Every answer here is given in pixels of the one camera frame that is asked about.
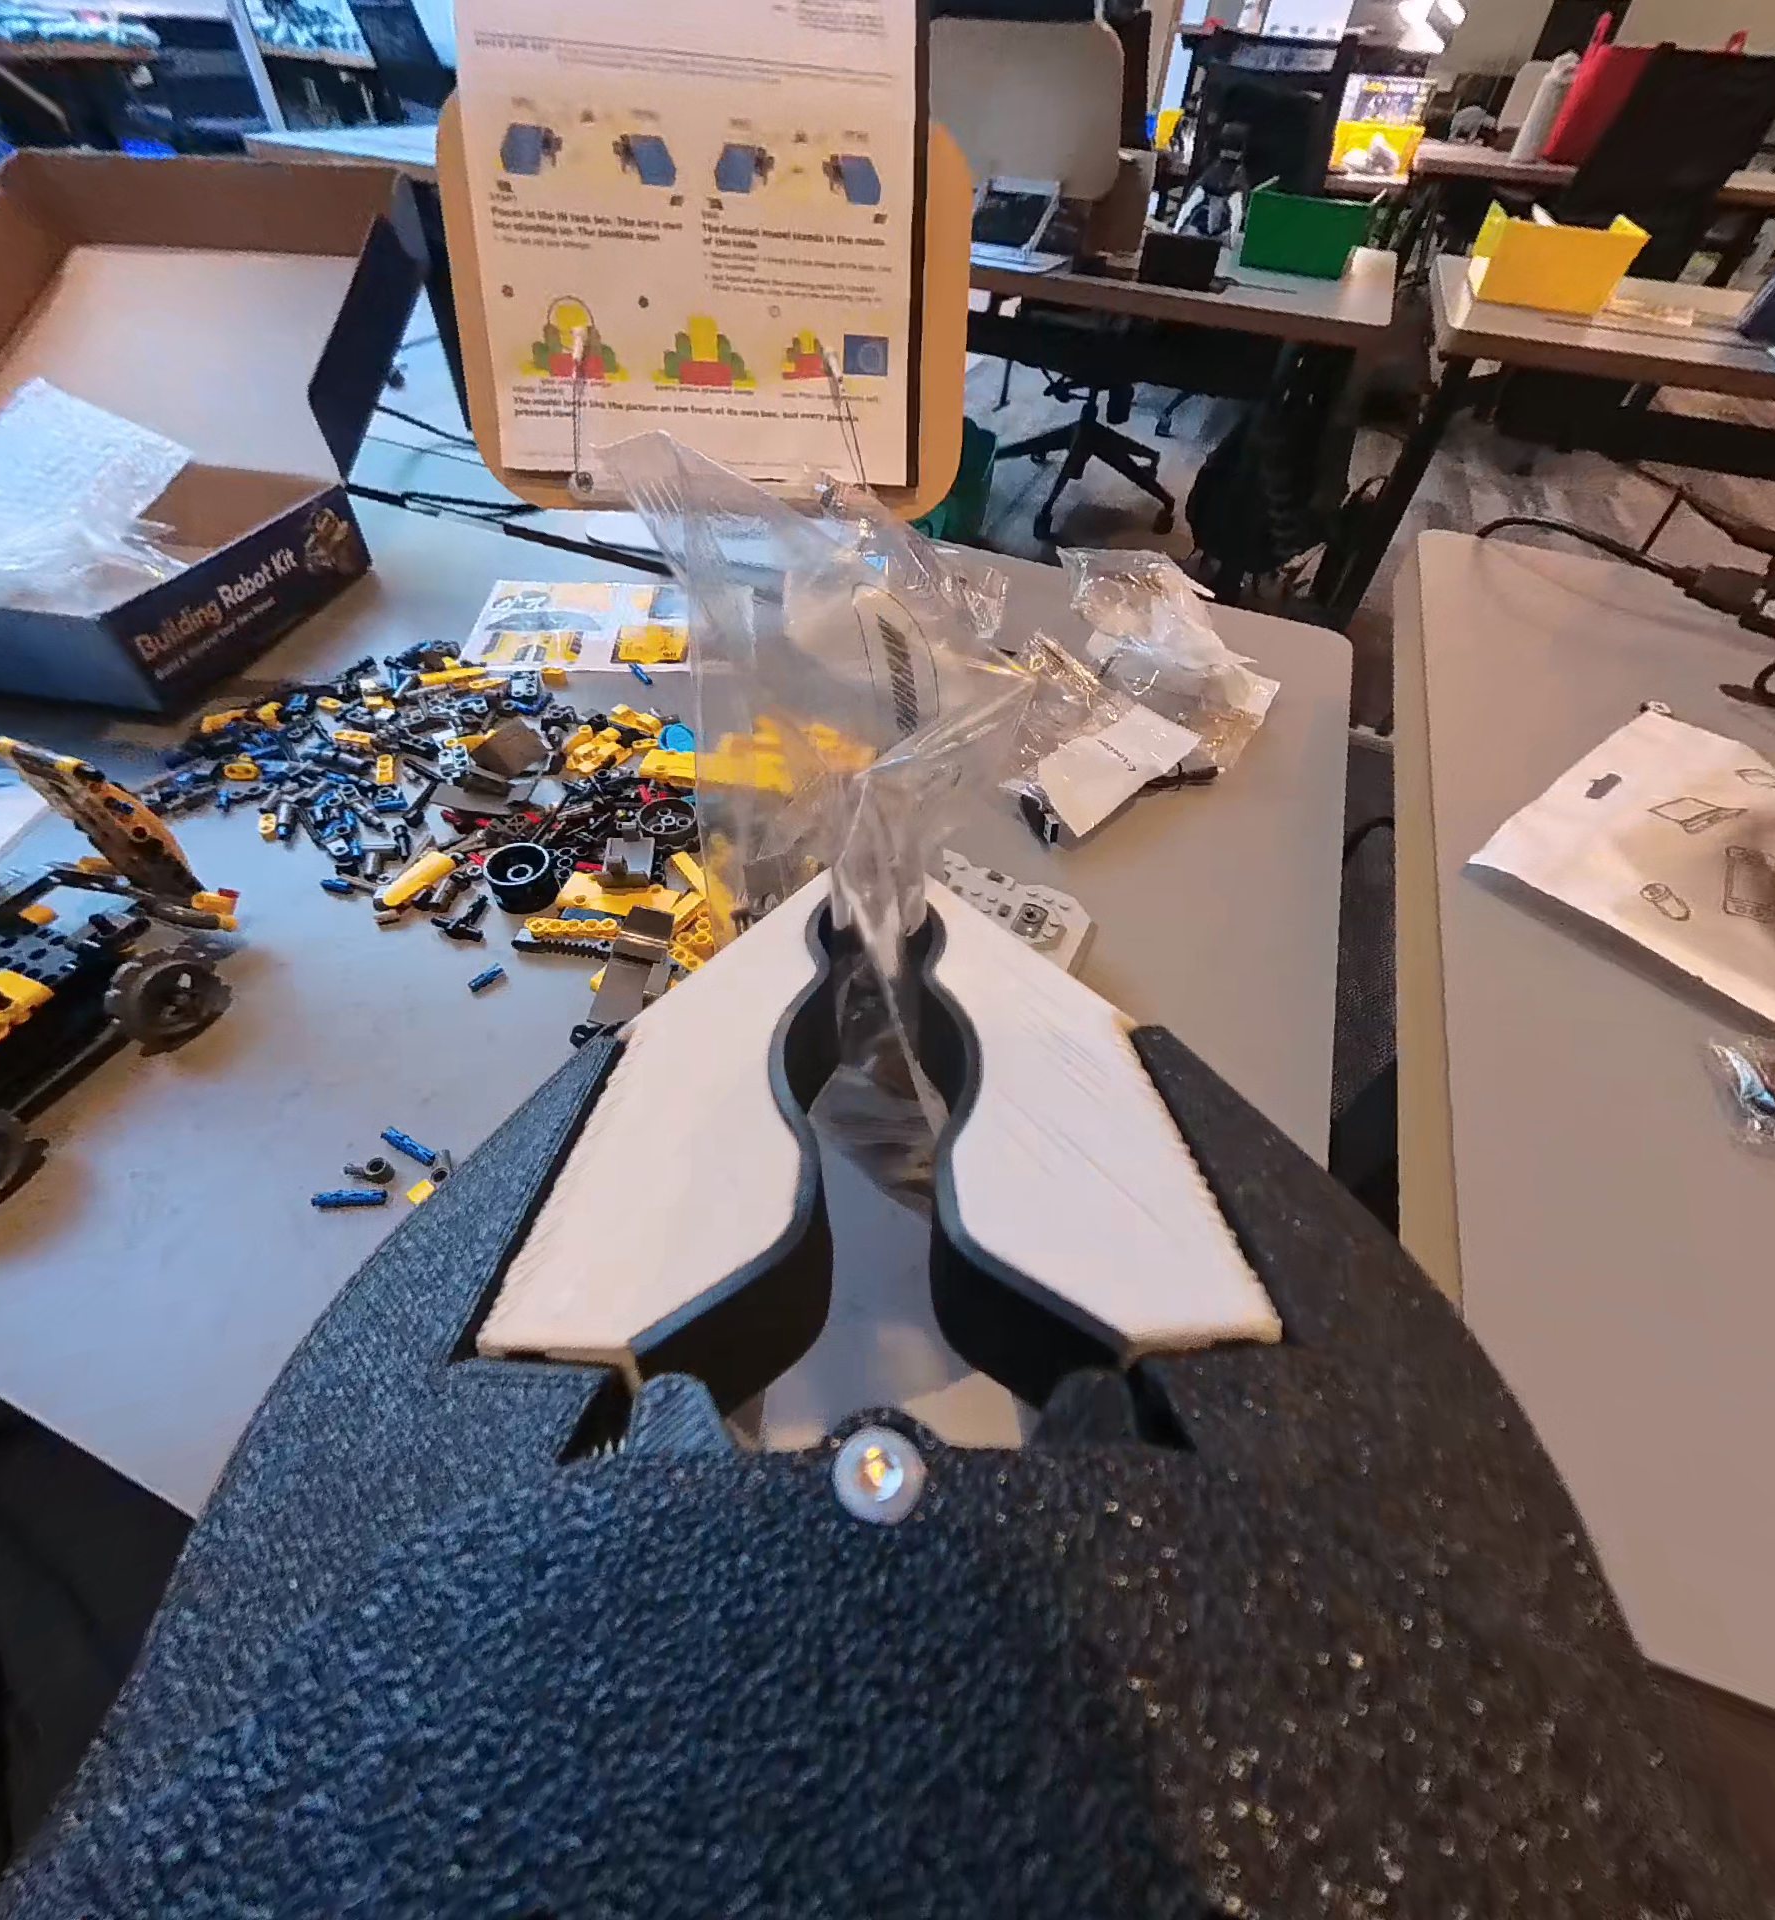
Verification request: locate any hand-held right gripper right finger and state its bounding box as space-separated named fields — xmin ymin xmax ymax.
xmin=924 ymin=877 xmax=1286 ymax=1368

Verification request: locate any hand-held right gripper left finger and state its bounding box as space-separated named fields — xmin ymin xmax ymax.
xmin=474 ymin=877 xmax=836 ymax=1376

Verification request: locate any heap of yellow building beams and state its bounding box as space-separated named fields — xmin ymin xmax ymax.
xmin=510 ymin=711 xmax=881 ymax=992

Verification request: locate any pile of small building pieces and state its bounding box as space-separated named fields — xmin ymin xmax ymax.
xmin=152 ymin=639 xmax=710 ymax=1051

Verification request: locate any clear plastic parts bag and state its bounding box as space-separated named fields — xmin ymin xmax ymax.
xmin=592 ymin=431 xmax=1038 ymax=1216

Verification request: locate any yellow black toy vehicle model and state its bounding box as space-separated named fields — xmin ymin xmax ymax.
xmin=0 ymin=734 xmax=243 ymax=1226

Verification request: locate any dark blue cardboard kit box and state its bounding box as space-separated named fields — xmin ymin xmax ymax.
xmin=0 ymin=149 xmax=432 ymax=713

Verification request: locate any grey desk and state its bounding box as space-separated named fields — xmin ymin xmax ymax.
xmin=0 ymin=495 xmax=1353 ymax=1518

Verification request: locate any background dark desk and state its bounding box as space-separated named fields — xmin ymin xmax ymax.
xmin=1434 ymin=255 xmax=1775 ymax=413

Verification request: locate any grey battery box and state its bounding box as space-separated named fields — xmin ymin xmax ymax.
xmin=939 ymin=847 xmax=1098 ymax=978

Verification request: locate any crumpled clear plastic bag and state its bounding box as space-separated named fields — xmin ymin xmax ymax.
xmin=1000 ymin=548 xmax=1277 ymax=849

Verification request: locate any background grey table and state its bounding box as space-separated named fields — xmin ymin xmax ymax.
xmin=1389 ymin=527 xmax=1775 ymax=1743

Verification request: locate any yellow grey sticker sheet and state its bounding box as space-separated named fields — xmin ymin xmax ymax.
xmin=457 ymin=578 xmax=692 ymax=677

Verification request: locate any white paper sheet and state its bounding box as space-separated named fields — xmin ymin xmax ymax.
xmin=1469 ymin=706 xmax=1775 ymax=1051

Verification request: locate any white monitor stand base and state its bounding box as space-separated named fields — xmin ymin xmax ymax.
xmin=582 ymin=509 xmax=828 ymax=580

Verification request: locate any background black office chair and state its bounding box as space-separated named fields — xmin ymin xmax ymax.
xmin=1028 ymin=345 xmax=1178 ymax=546

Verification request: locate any person's body in dark clothes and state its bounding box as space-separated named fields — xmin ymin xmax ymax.
xmin=0 ymin=1349 xmax=198 ymax=1920

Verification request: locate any green storage bin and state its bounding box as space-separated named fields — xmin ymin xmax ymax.
xmin=1238 ymin=180 xmax=1377 ymax=279

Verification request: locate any cardboard sign with paper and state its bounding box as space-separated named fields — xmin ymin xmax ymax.
xmin=437 ymin=0 xmax=973 ymax=520

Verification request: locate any yellow storage bin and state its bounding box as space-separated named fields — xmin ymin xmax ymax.
xmin=1473 ymin=203 xmax=1650 ymax=317

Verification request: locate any red bag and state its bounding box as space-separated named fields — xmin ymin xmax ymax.
xmin=1539 ymin=44 xmax=1656 ymax=168

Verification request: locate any black cable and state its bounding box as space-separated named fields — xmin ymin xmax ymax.
xmin=1478 ymin=518 xmax=1775 ymax=722

